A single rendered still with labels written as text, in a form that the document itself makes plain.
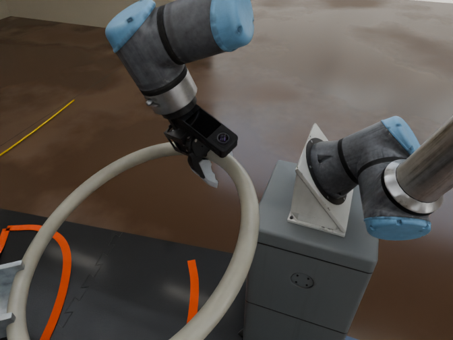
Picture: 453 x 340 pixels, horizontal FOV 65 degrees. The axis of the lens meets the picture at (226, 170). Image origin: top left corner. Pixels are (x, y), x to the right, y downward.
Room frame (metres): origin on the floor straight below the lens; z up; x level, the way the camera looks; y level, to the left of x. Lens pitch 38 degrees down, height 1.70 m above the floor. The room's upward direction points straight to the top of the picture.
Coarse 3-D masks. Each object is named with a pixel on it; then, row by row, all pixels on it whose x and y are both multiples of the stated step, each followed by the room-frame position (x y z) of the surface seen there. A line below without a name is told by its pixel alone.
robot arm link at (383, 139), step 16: (368, 128) 0.87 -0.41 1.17; (384, 128) 0.83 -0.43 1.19; (400, 128) 0.80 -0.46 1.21; (352, 144) 0.85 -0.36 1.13; (368, 144) 0.81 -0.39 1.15; (384, 144) 0.79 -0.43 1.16; (400, 144) 0.77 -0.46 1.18; (416, 144) 0.81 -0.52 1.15; (352, 160) 0.82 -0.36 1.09; (368, 160) 0.77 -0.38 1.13; (384, 160) 0.75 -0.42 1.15
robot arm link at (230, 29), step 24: (192, 0) 0.54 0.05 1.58; (216, 0) 0.52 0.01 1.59; (240, 0) 0.53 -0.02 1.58; (168, 24) 0.52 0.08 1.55; (192, 24) 0.51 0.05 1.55; (216, 24) 0.50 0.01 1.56; (240, 24) 0.51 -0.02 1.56; (168, 48) 0.52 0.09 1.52; (192, 48) 0.51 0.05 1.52; (216, 48) 0.51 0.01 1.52
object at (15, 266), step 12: (12, 264) 0.41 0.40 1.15; (24, 264) 0.42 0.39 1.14; (0, 276) 0.40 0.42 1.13; (12, 276) 0.40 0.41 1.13; (0, 288) 0.39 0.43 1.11; (0, 300) 0.36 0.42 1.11; (0, 312) 0.34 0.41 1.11; (12, 312) 0.32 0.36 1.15; (0, 324) 0.30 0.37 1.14; (0, 336) 0.30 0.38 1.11
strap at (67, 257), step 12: (12, 228) 1.54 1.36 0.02; (24, 228) 1.54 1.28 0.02; (36, 228) 1.54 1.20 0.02; (0, 240) 1.44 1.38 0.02; (60, 240) 1.44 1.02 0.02; (0, 252) 1.34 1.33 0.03; (192, 264) 1.26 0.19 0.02; (192, 276) 1.18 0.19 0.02; (60, 288) 1.10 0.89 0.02; (192, 288) 1.10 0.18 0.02; (60, 300) 1.03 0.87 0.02; (192, 300) 1.03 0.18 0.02; (60, 312) 0.96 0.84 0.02; (192, 312) 0.96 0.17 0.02; (48, 324) 0.90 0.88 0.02; (48, 336) 0.84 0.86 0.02
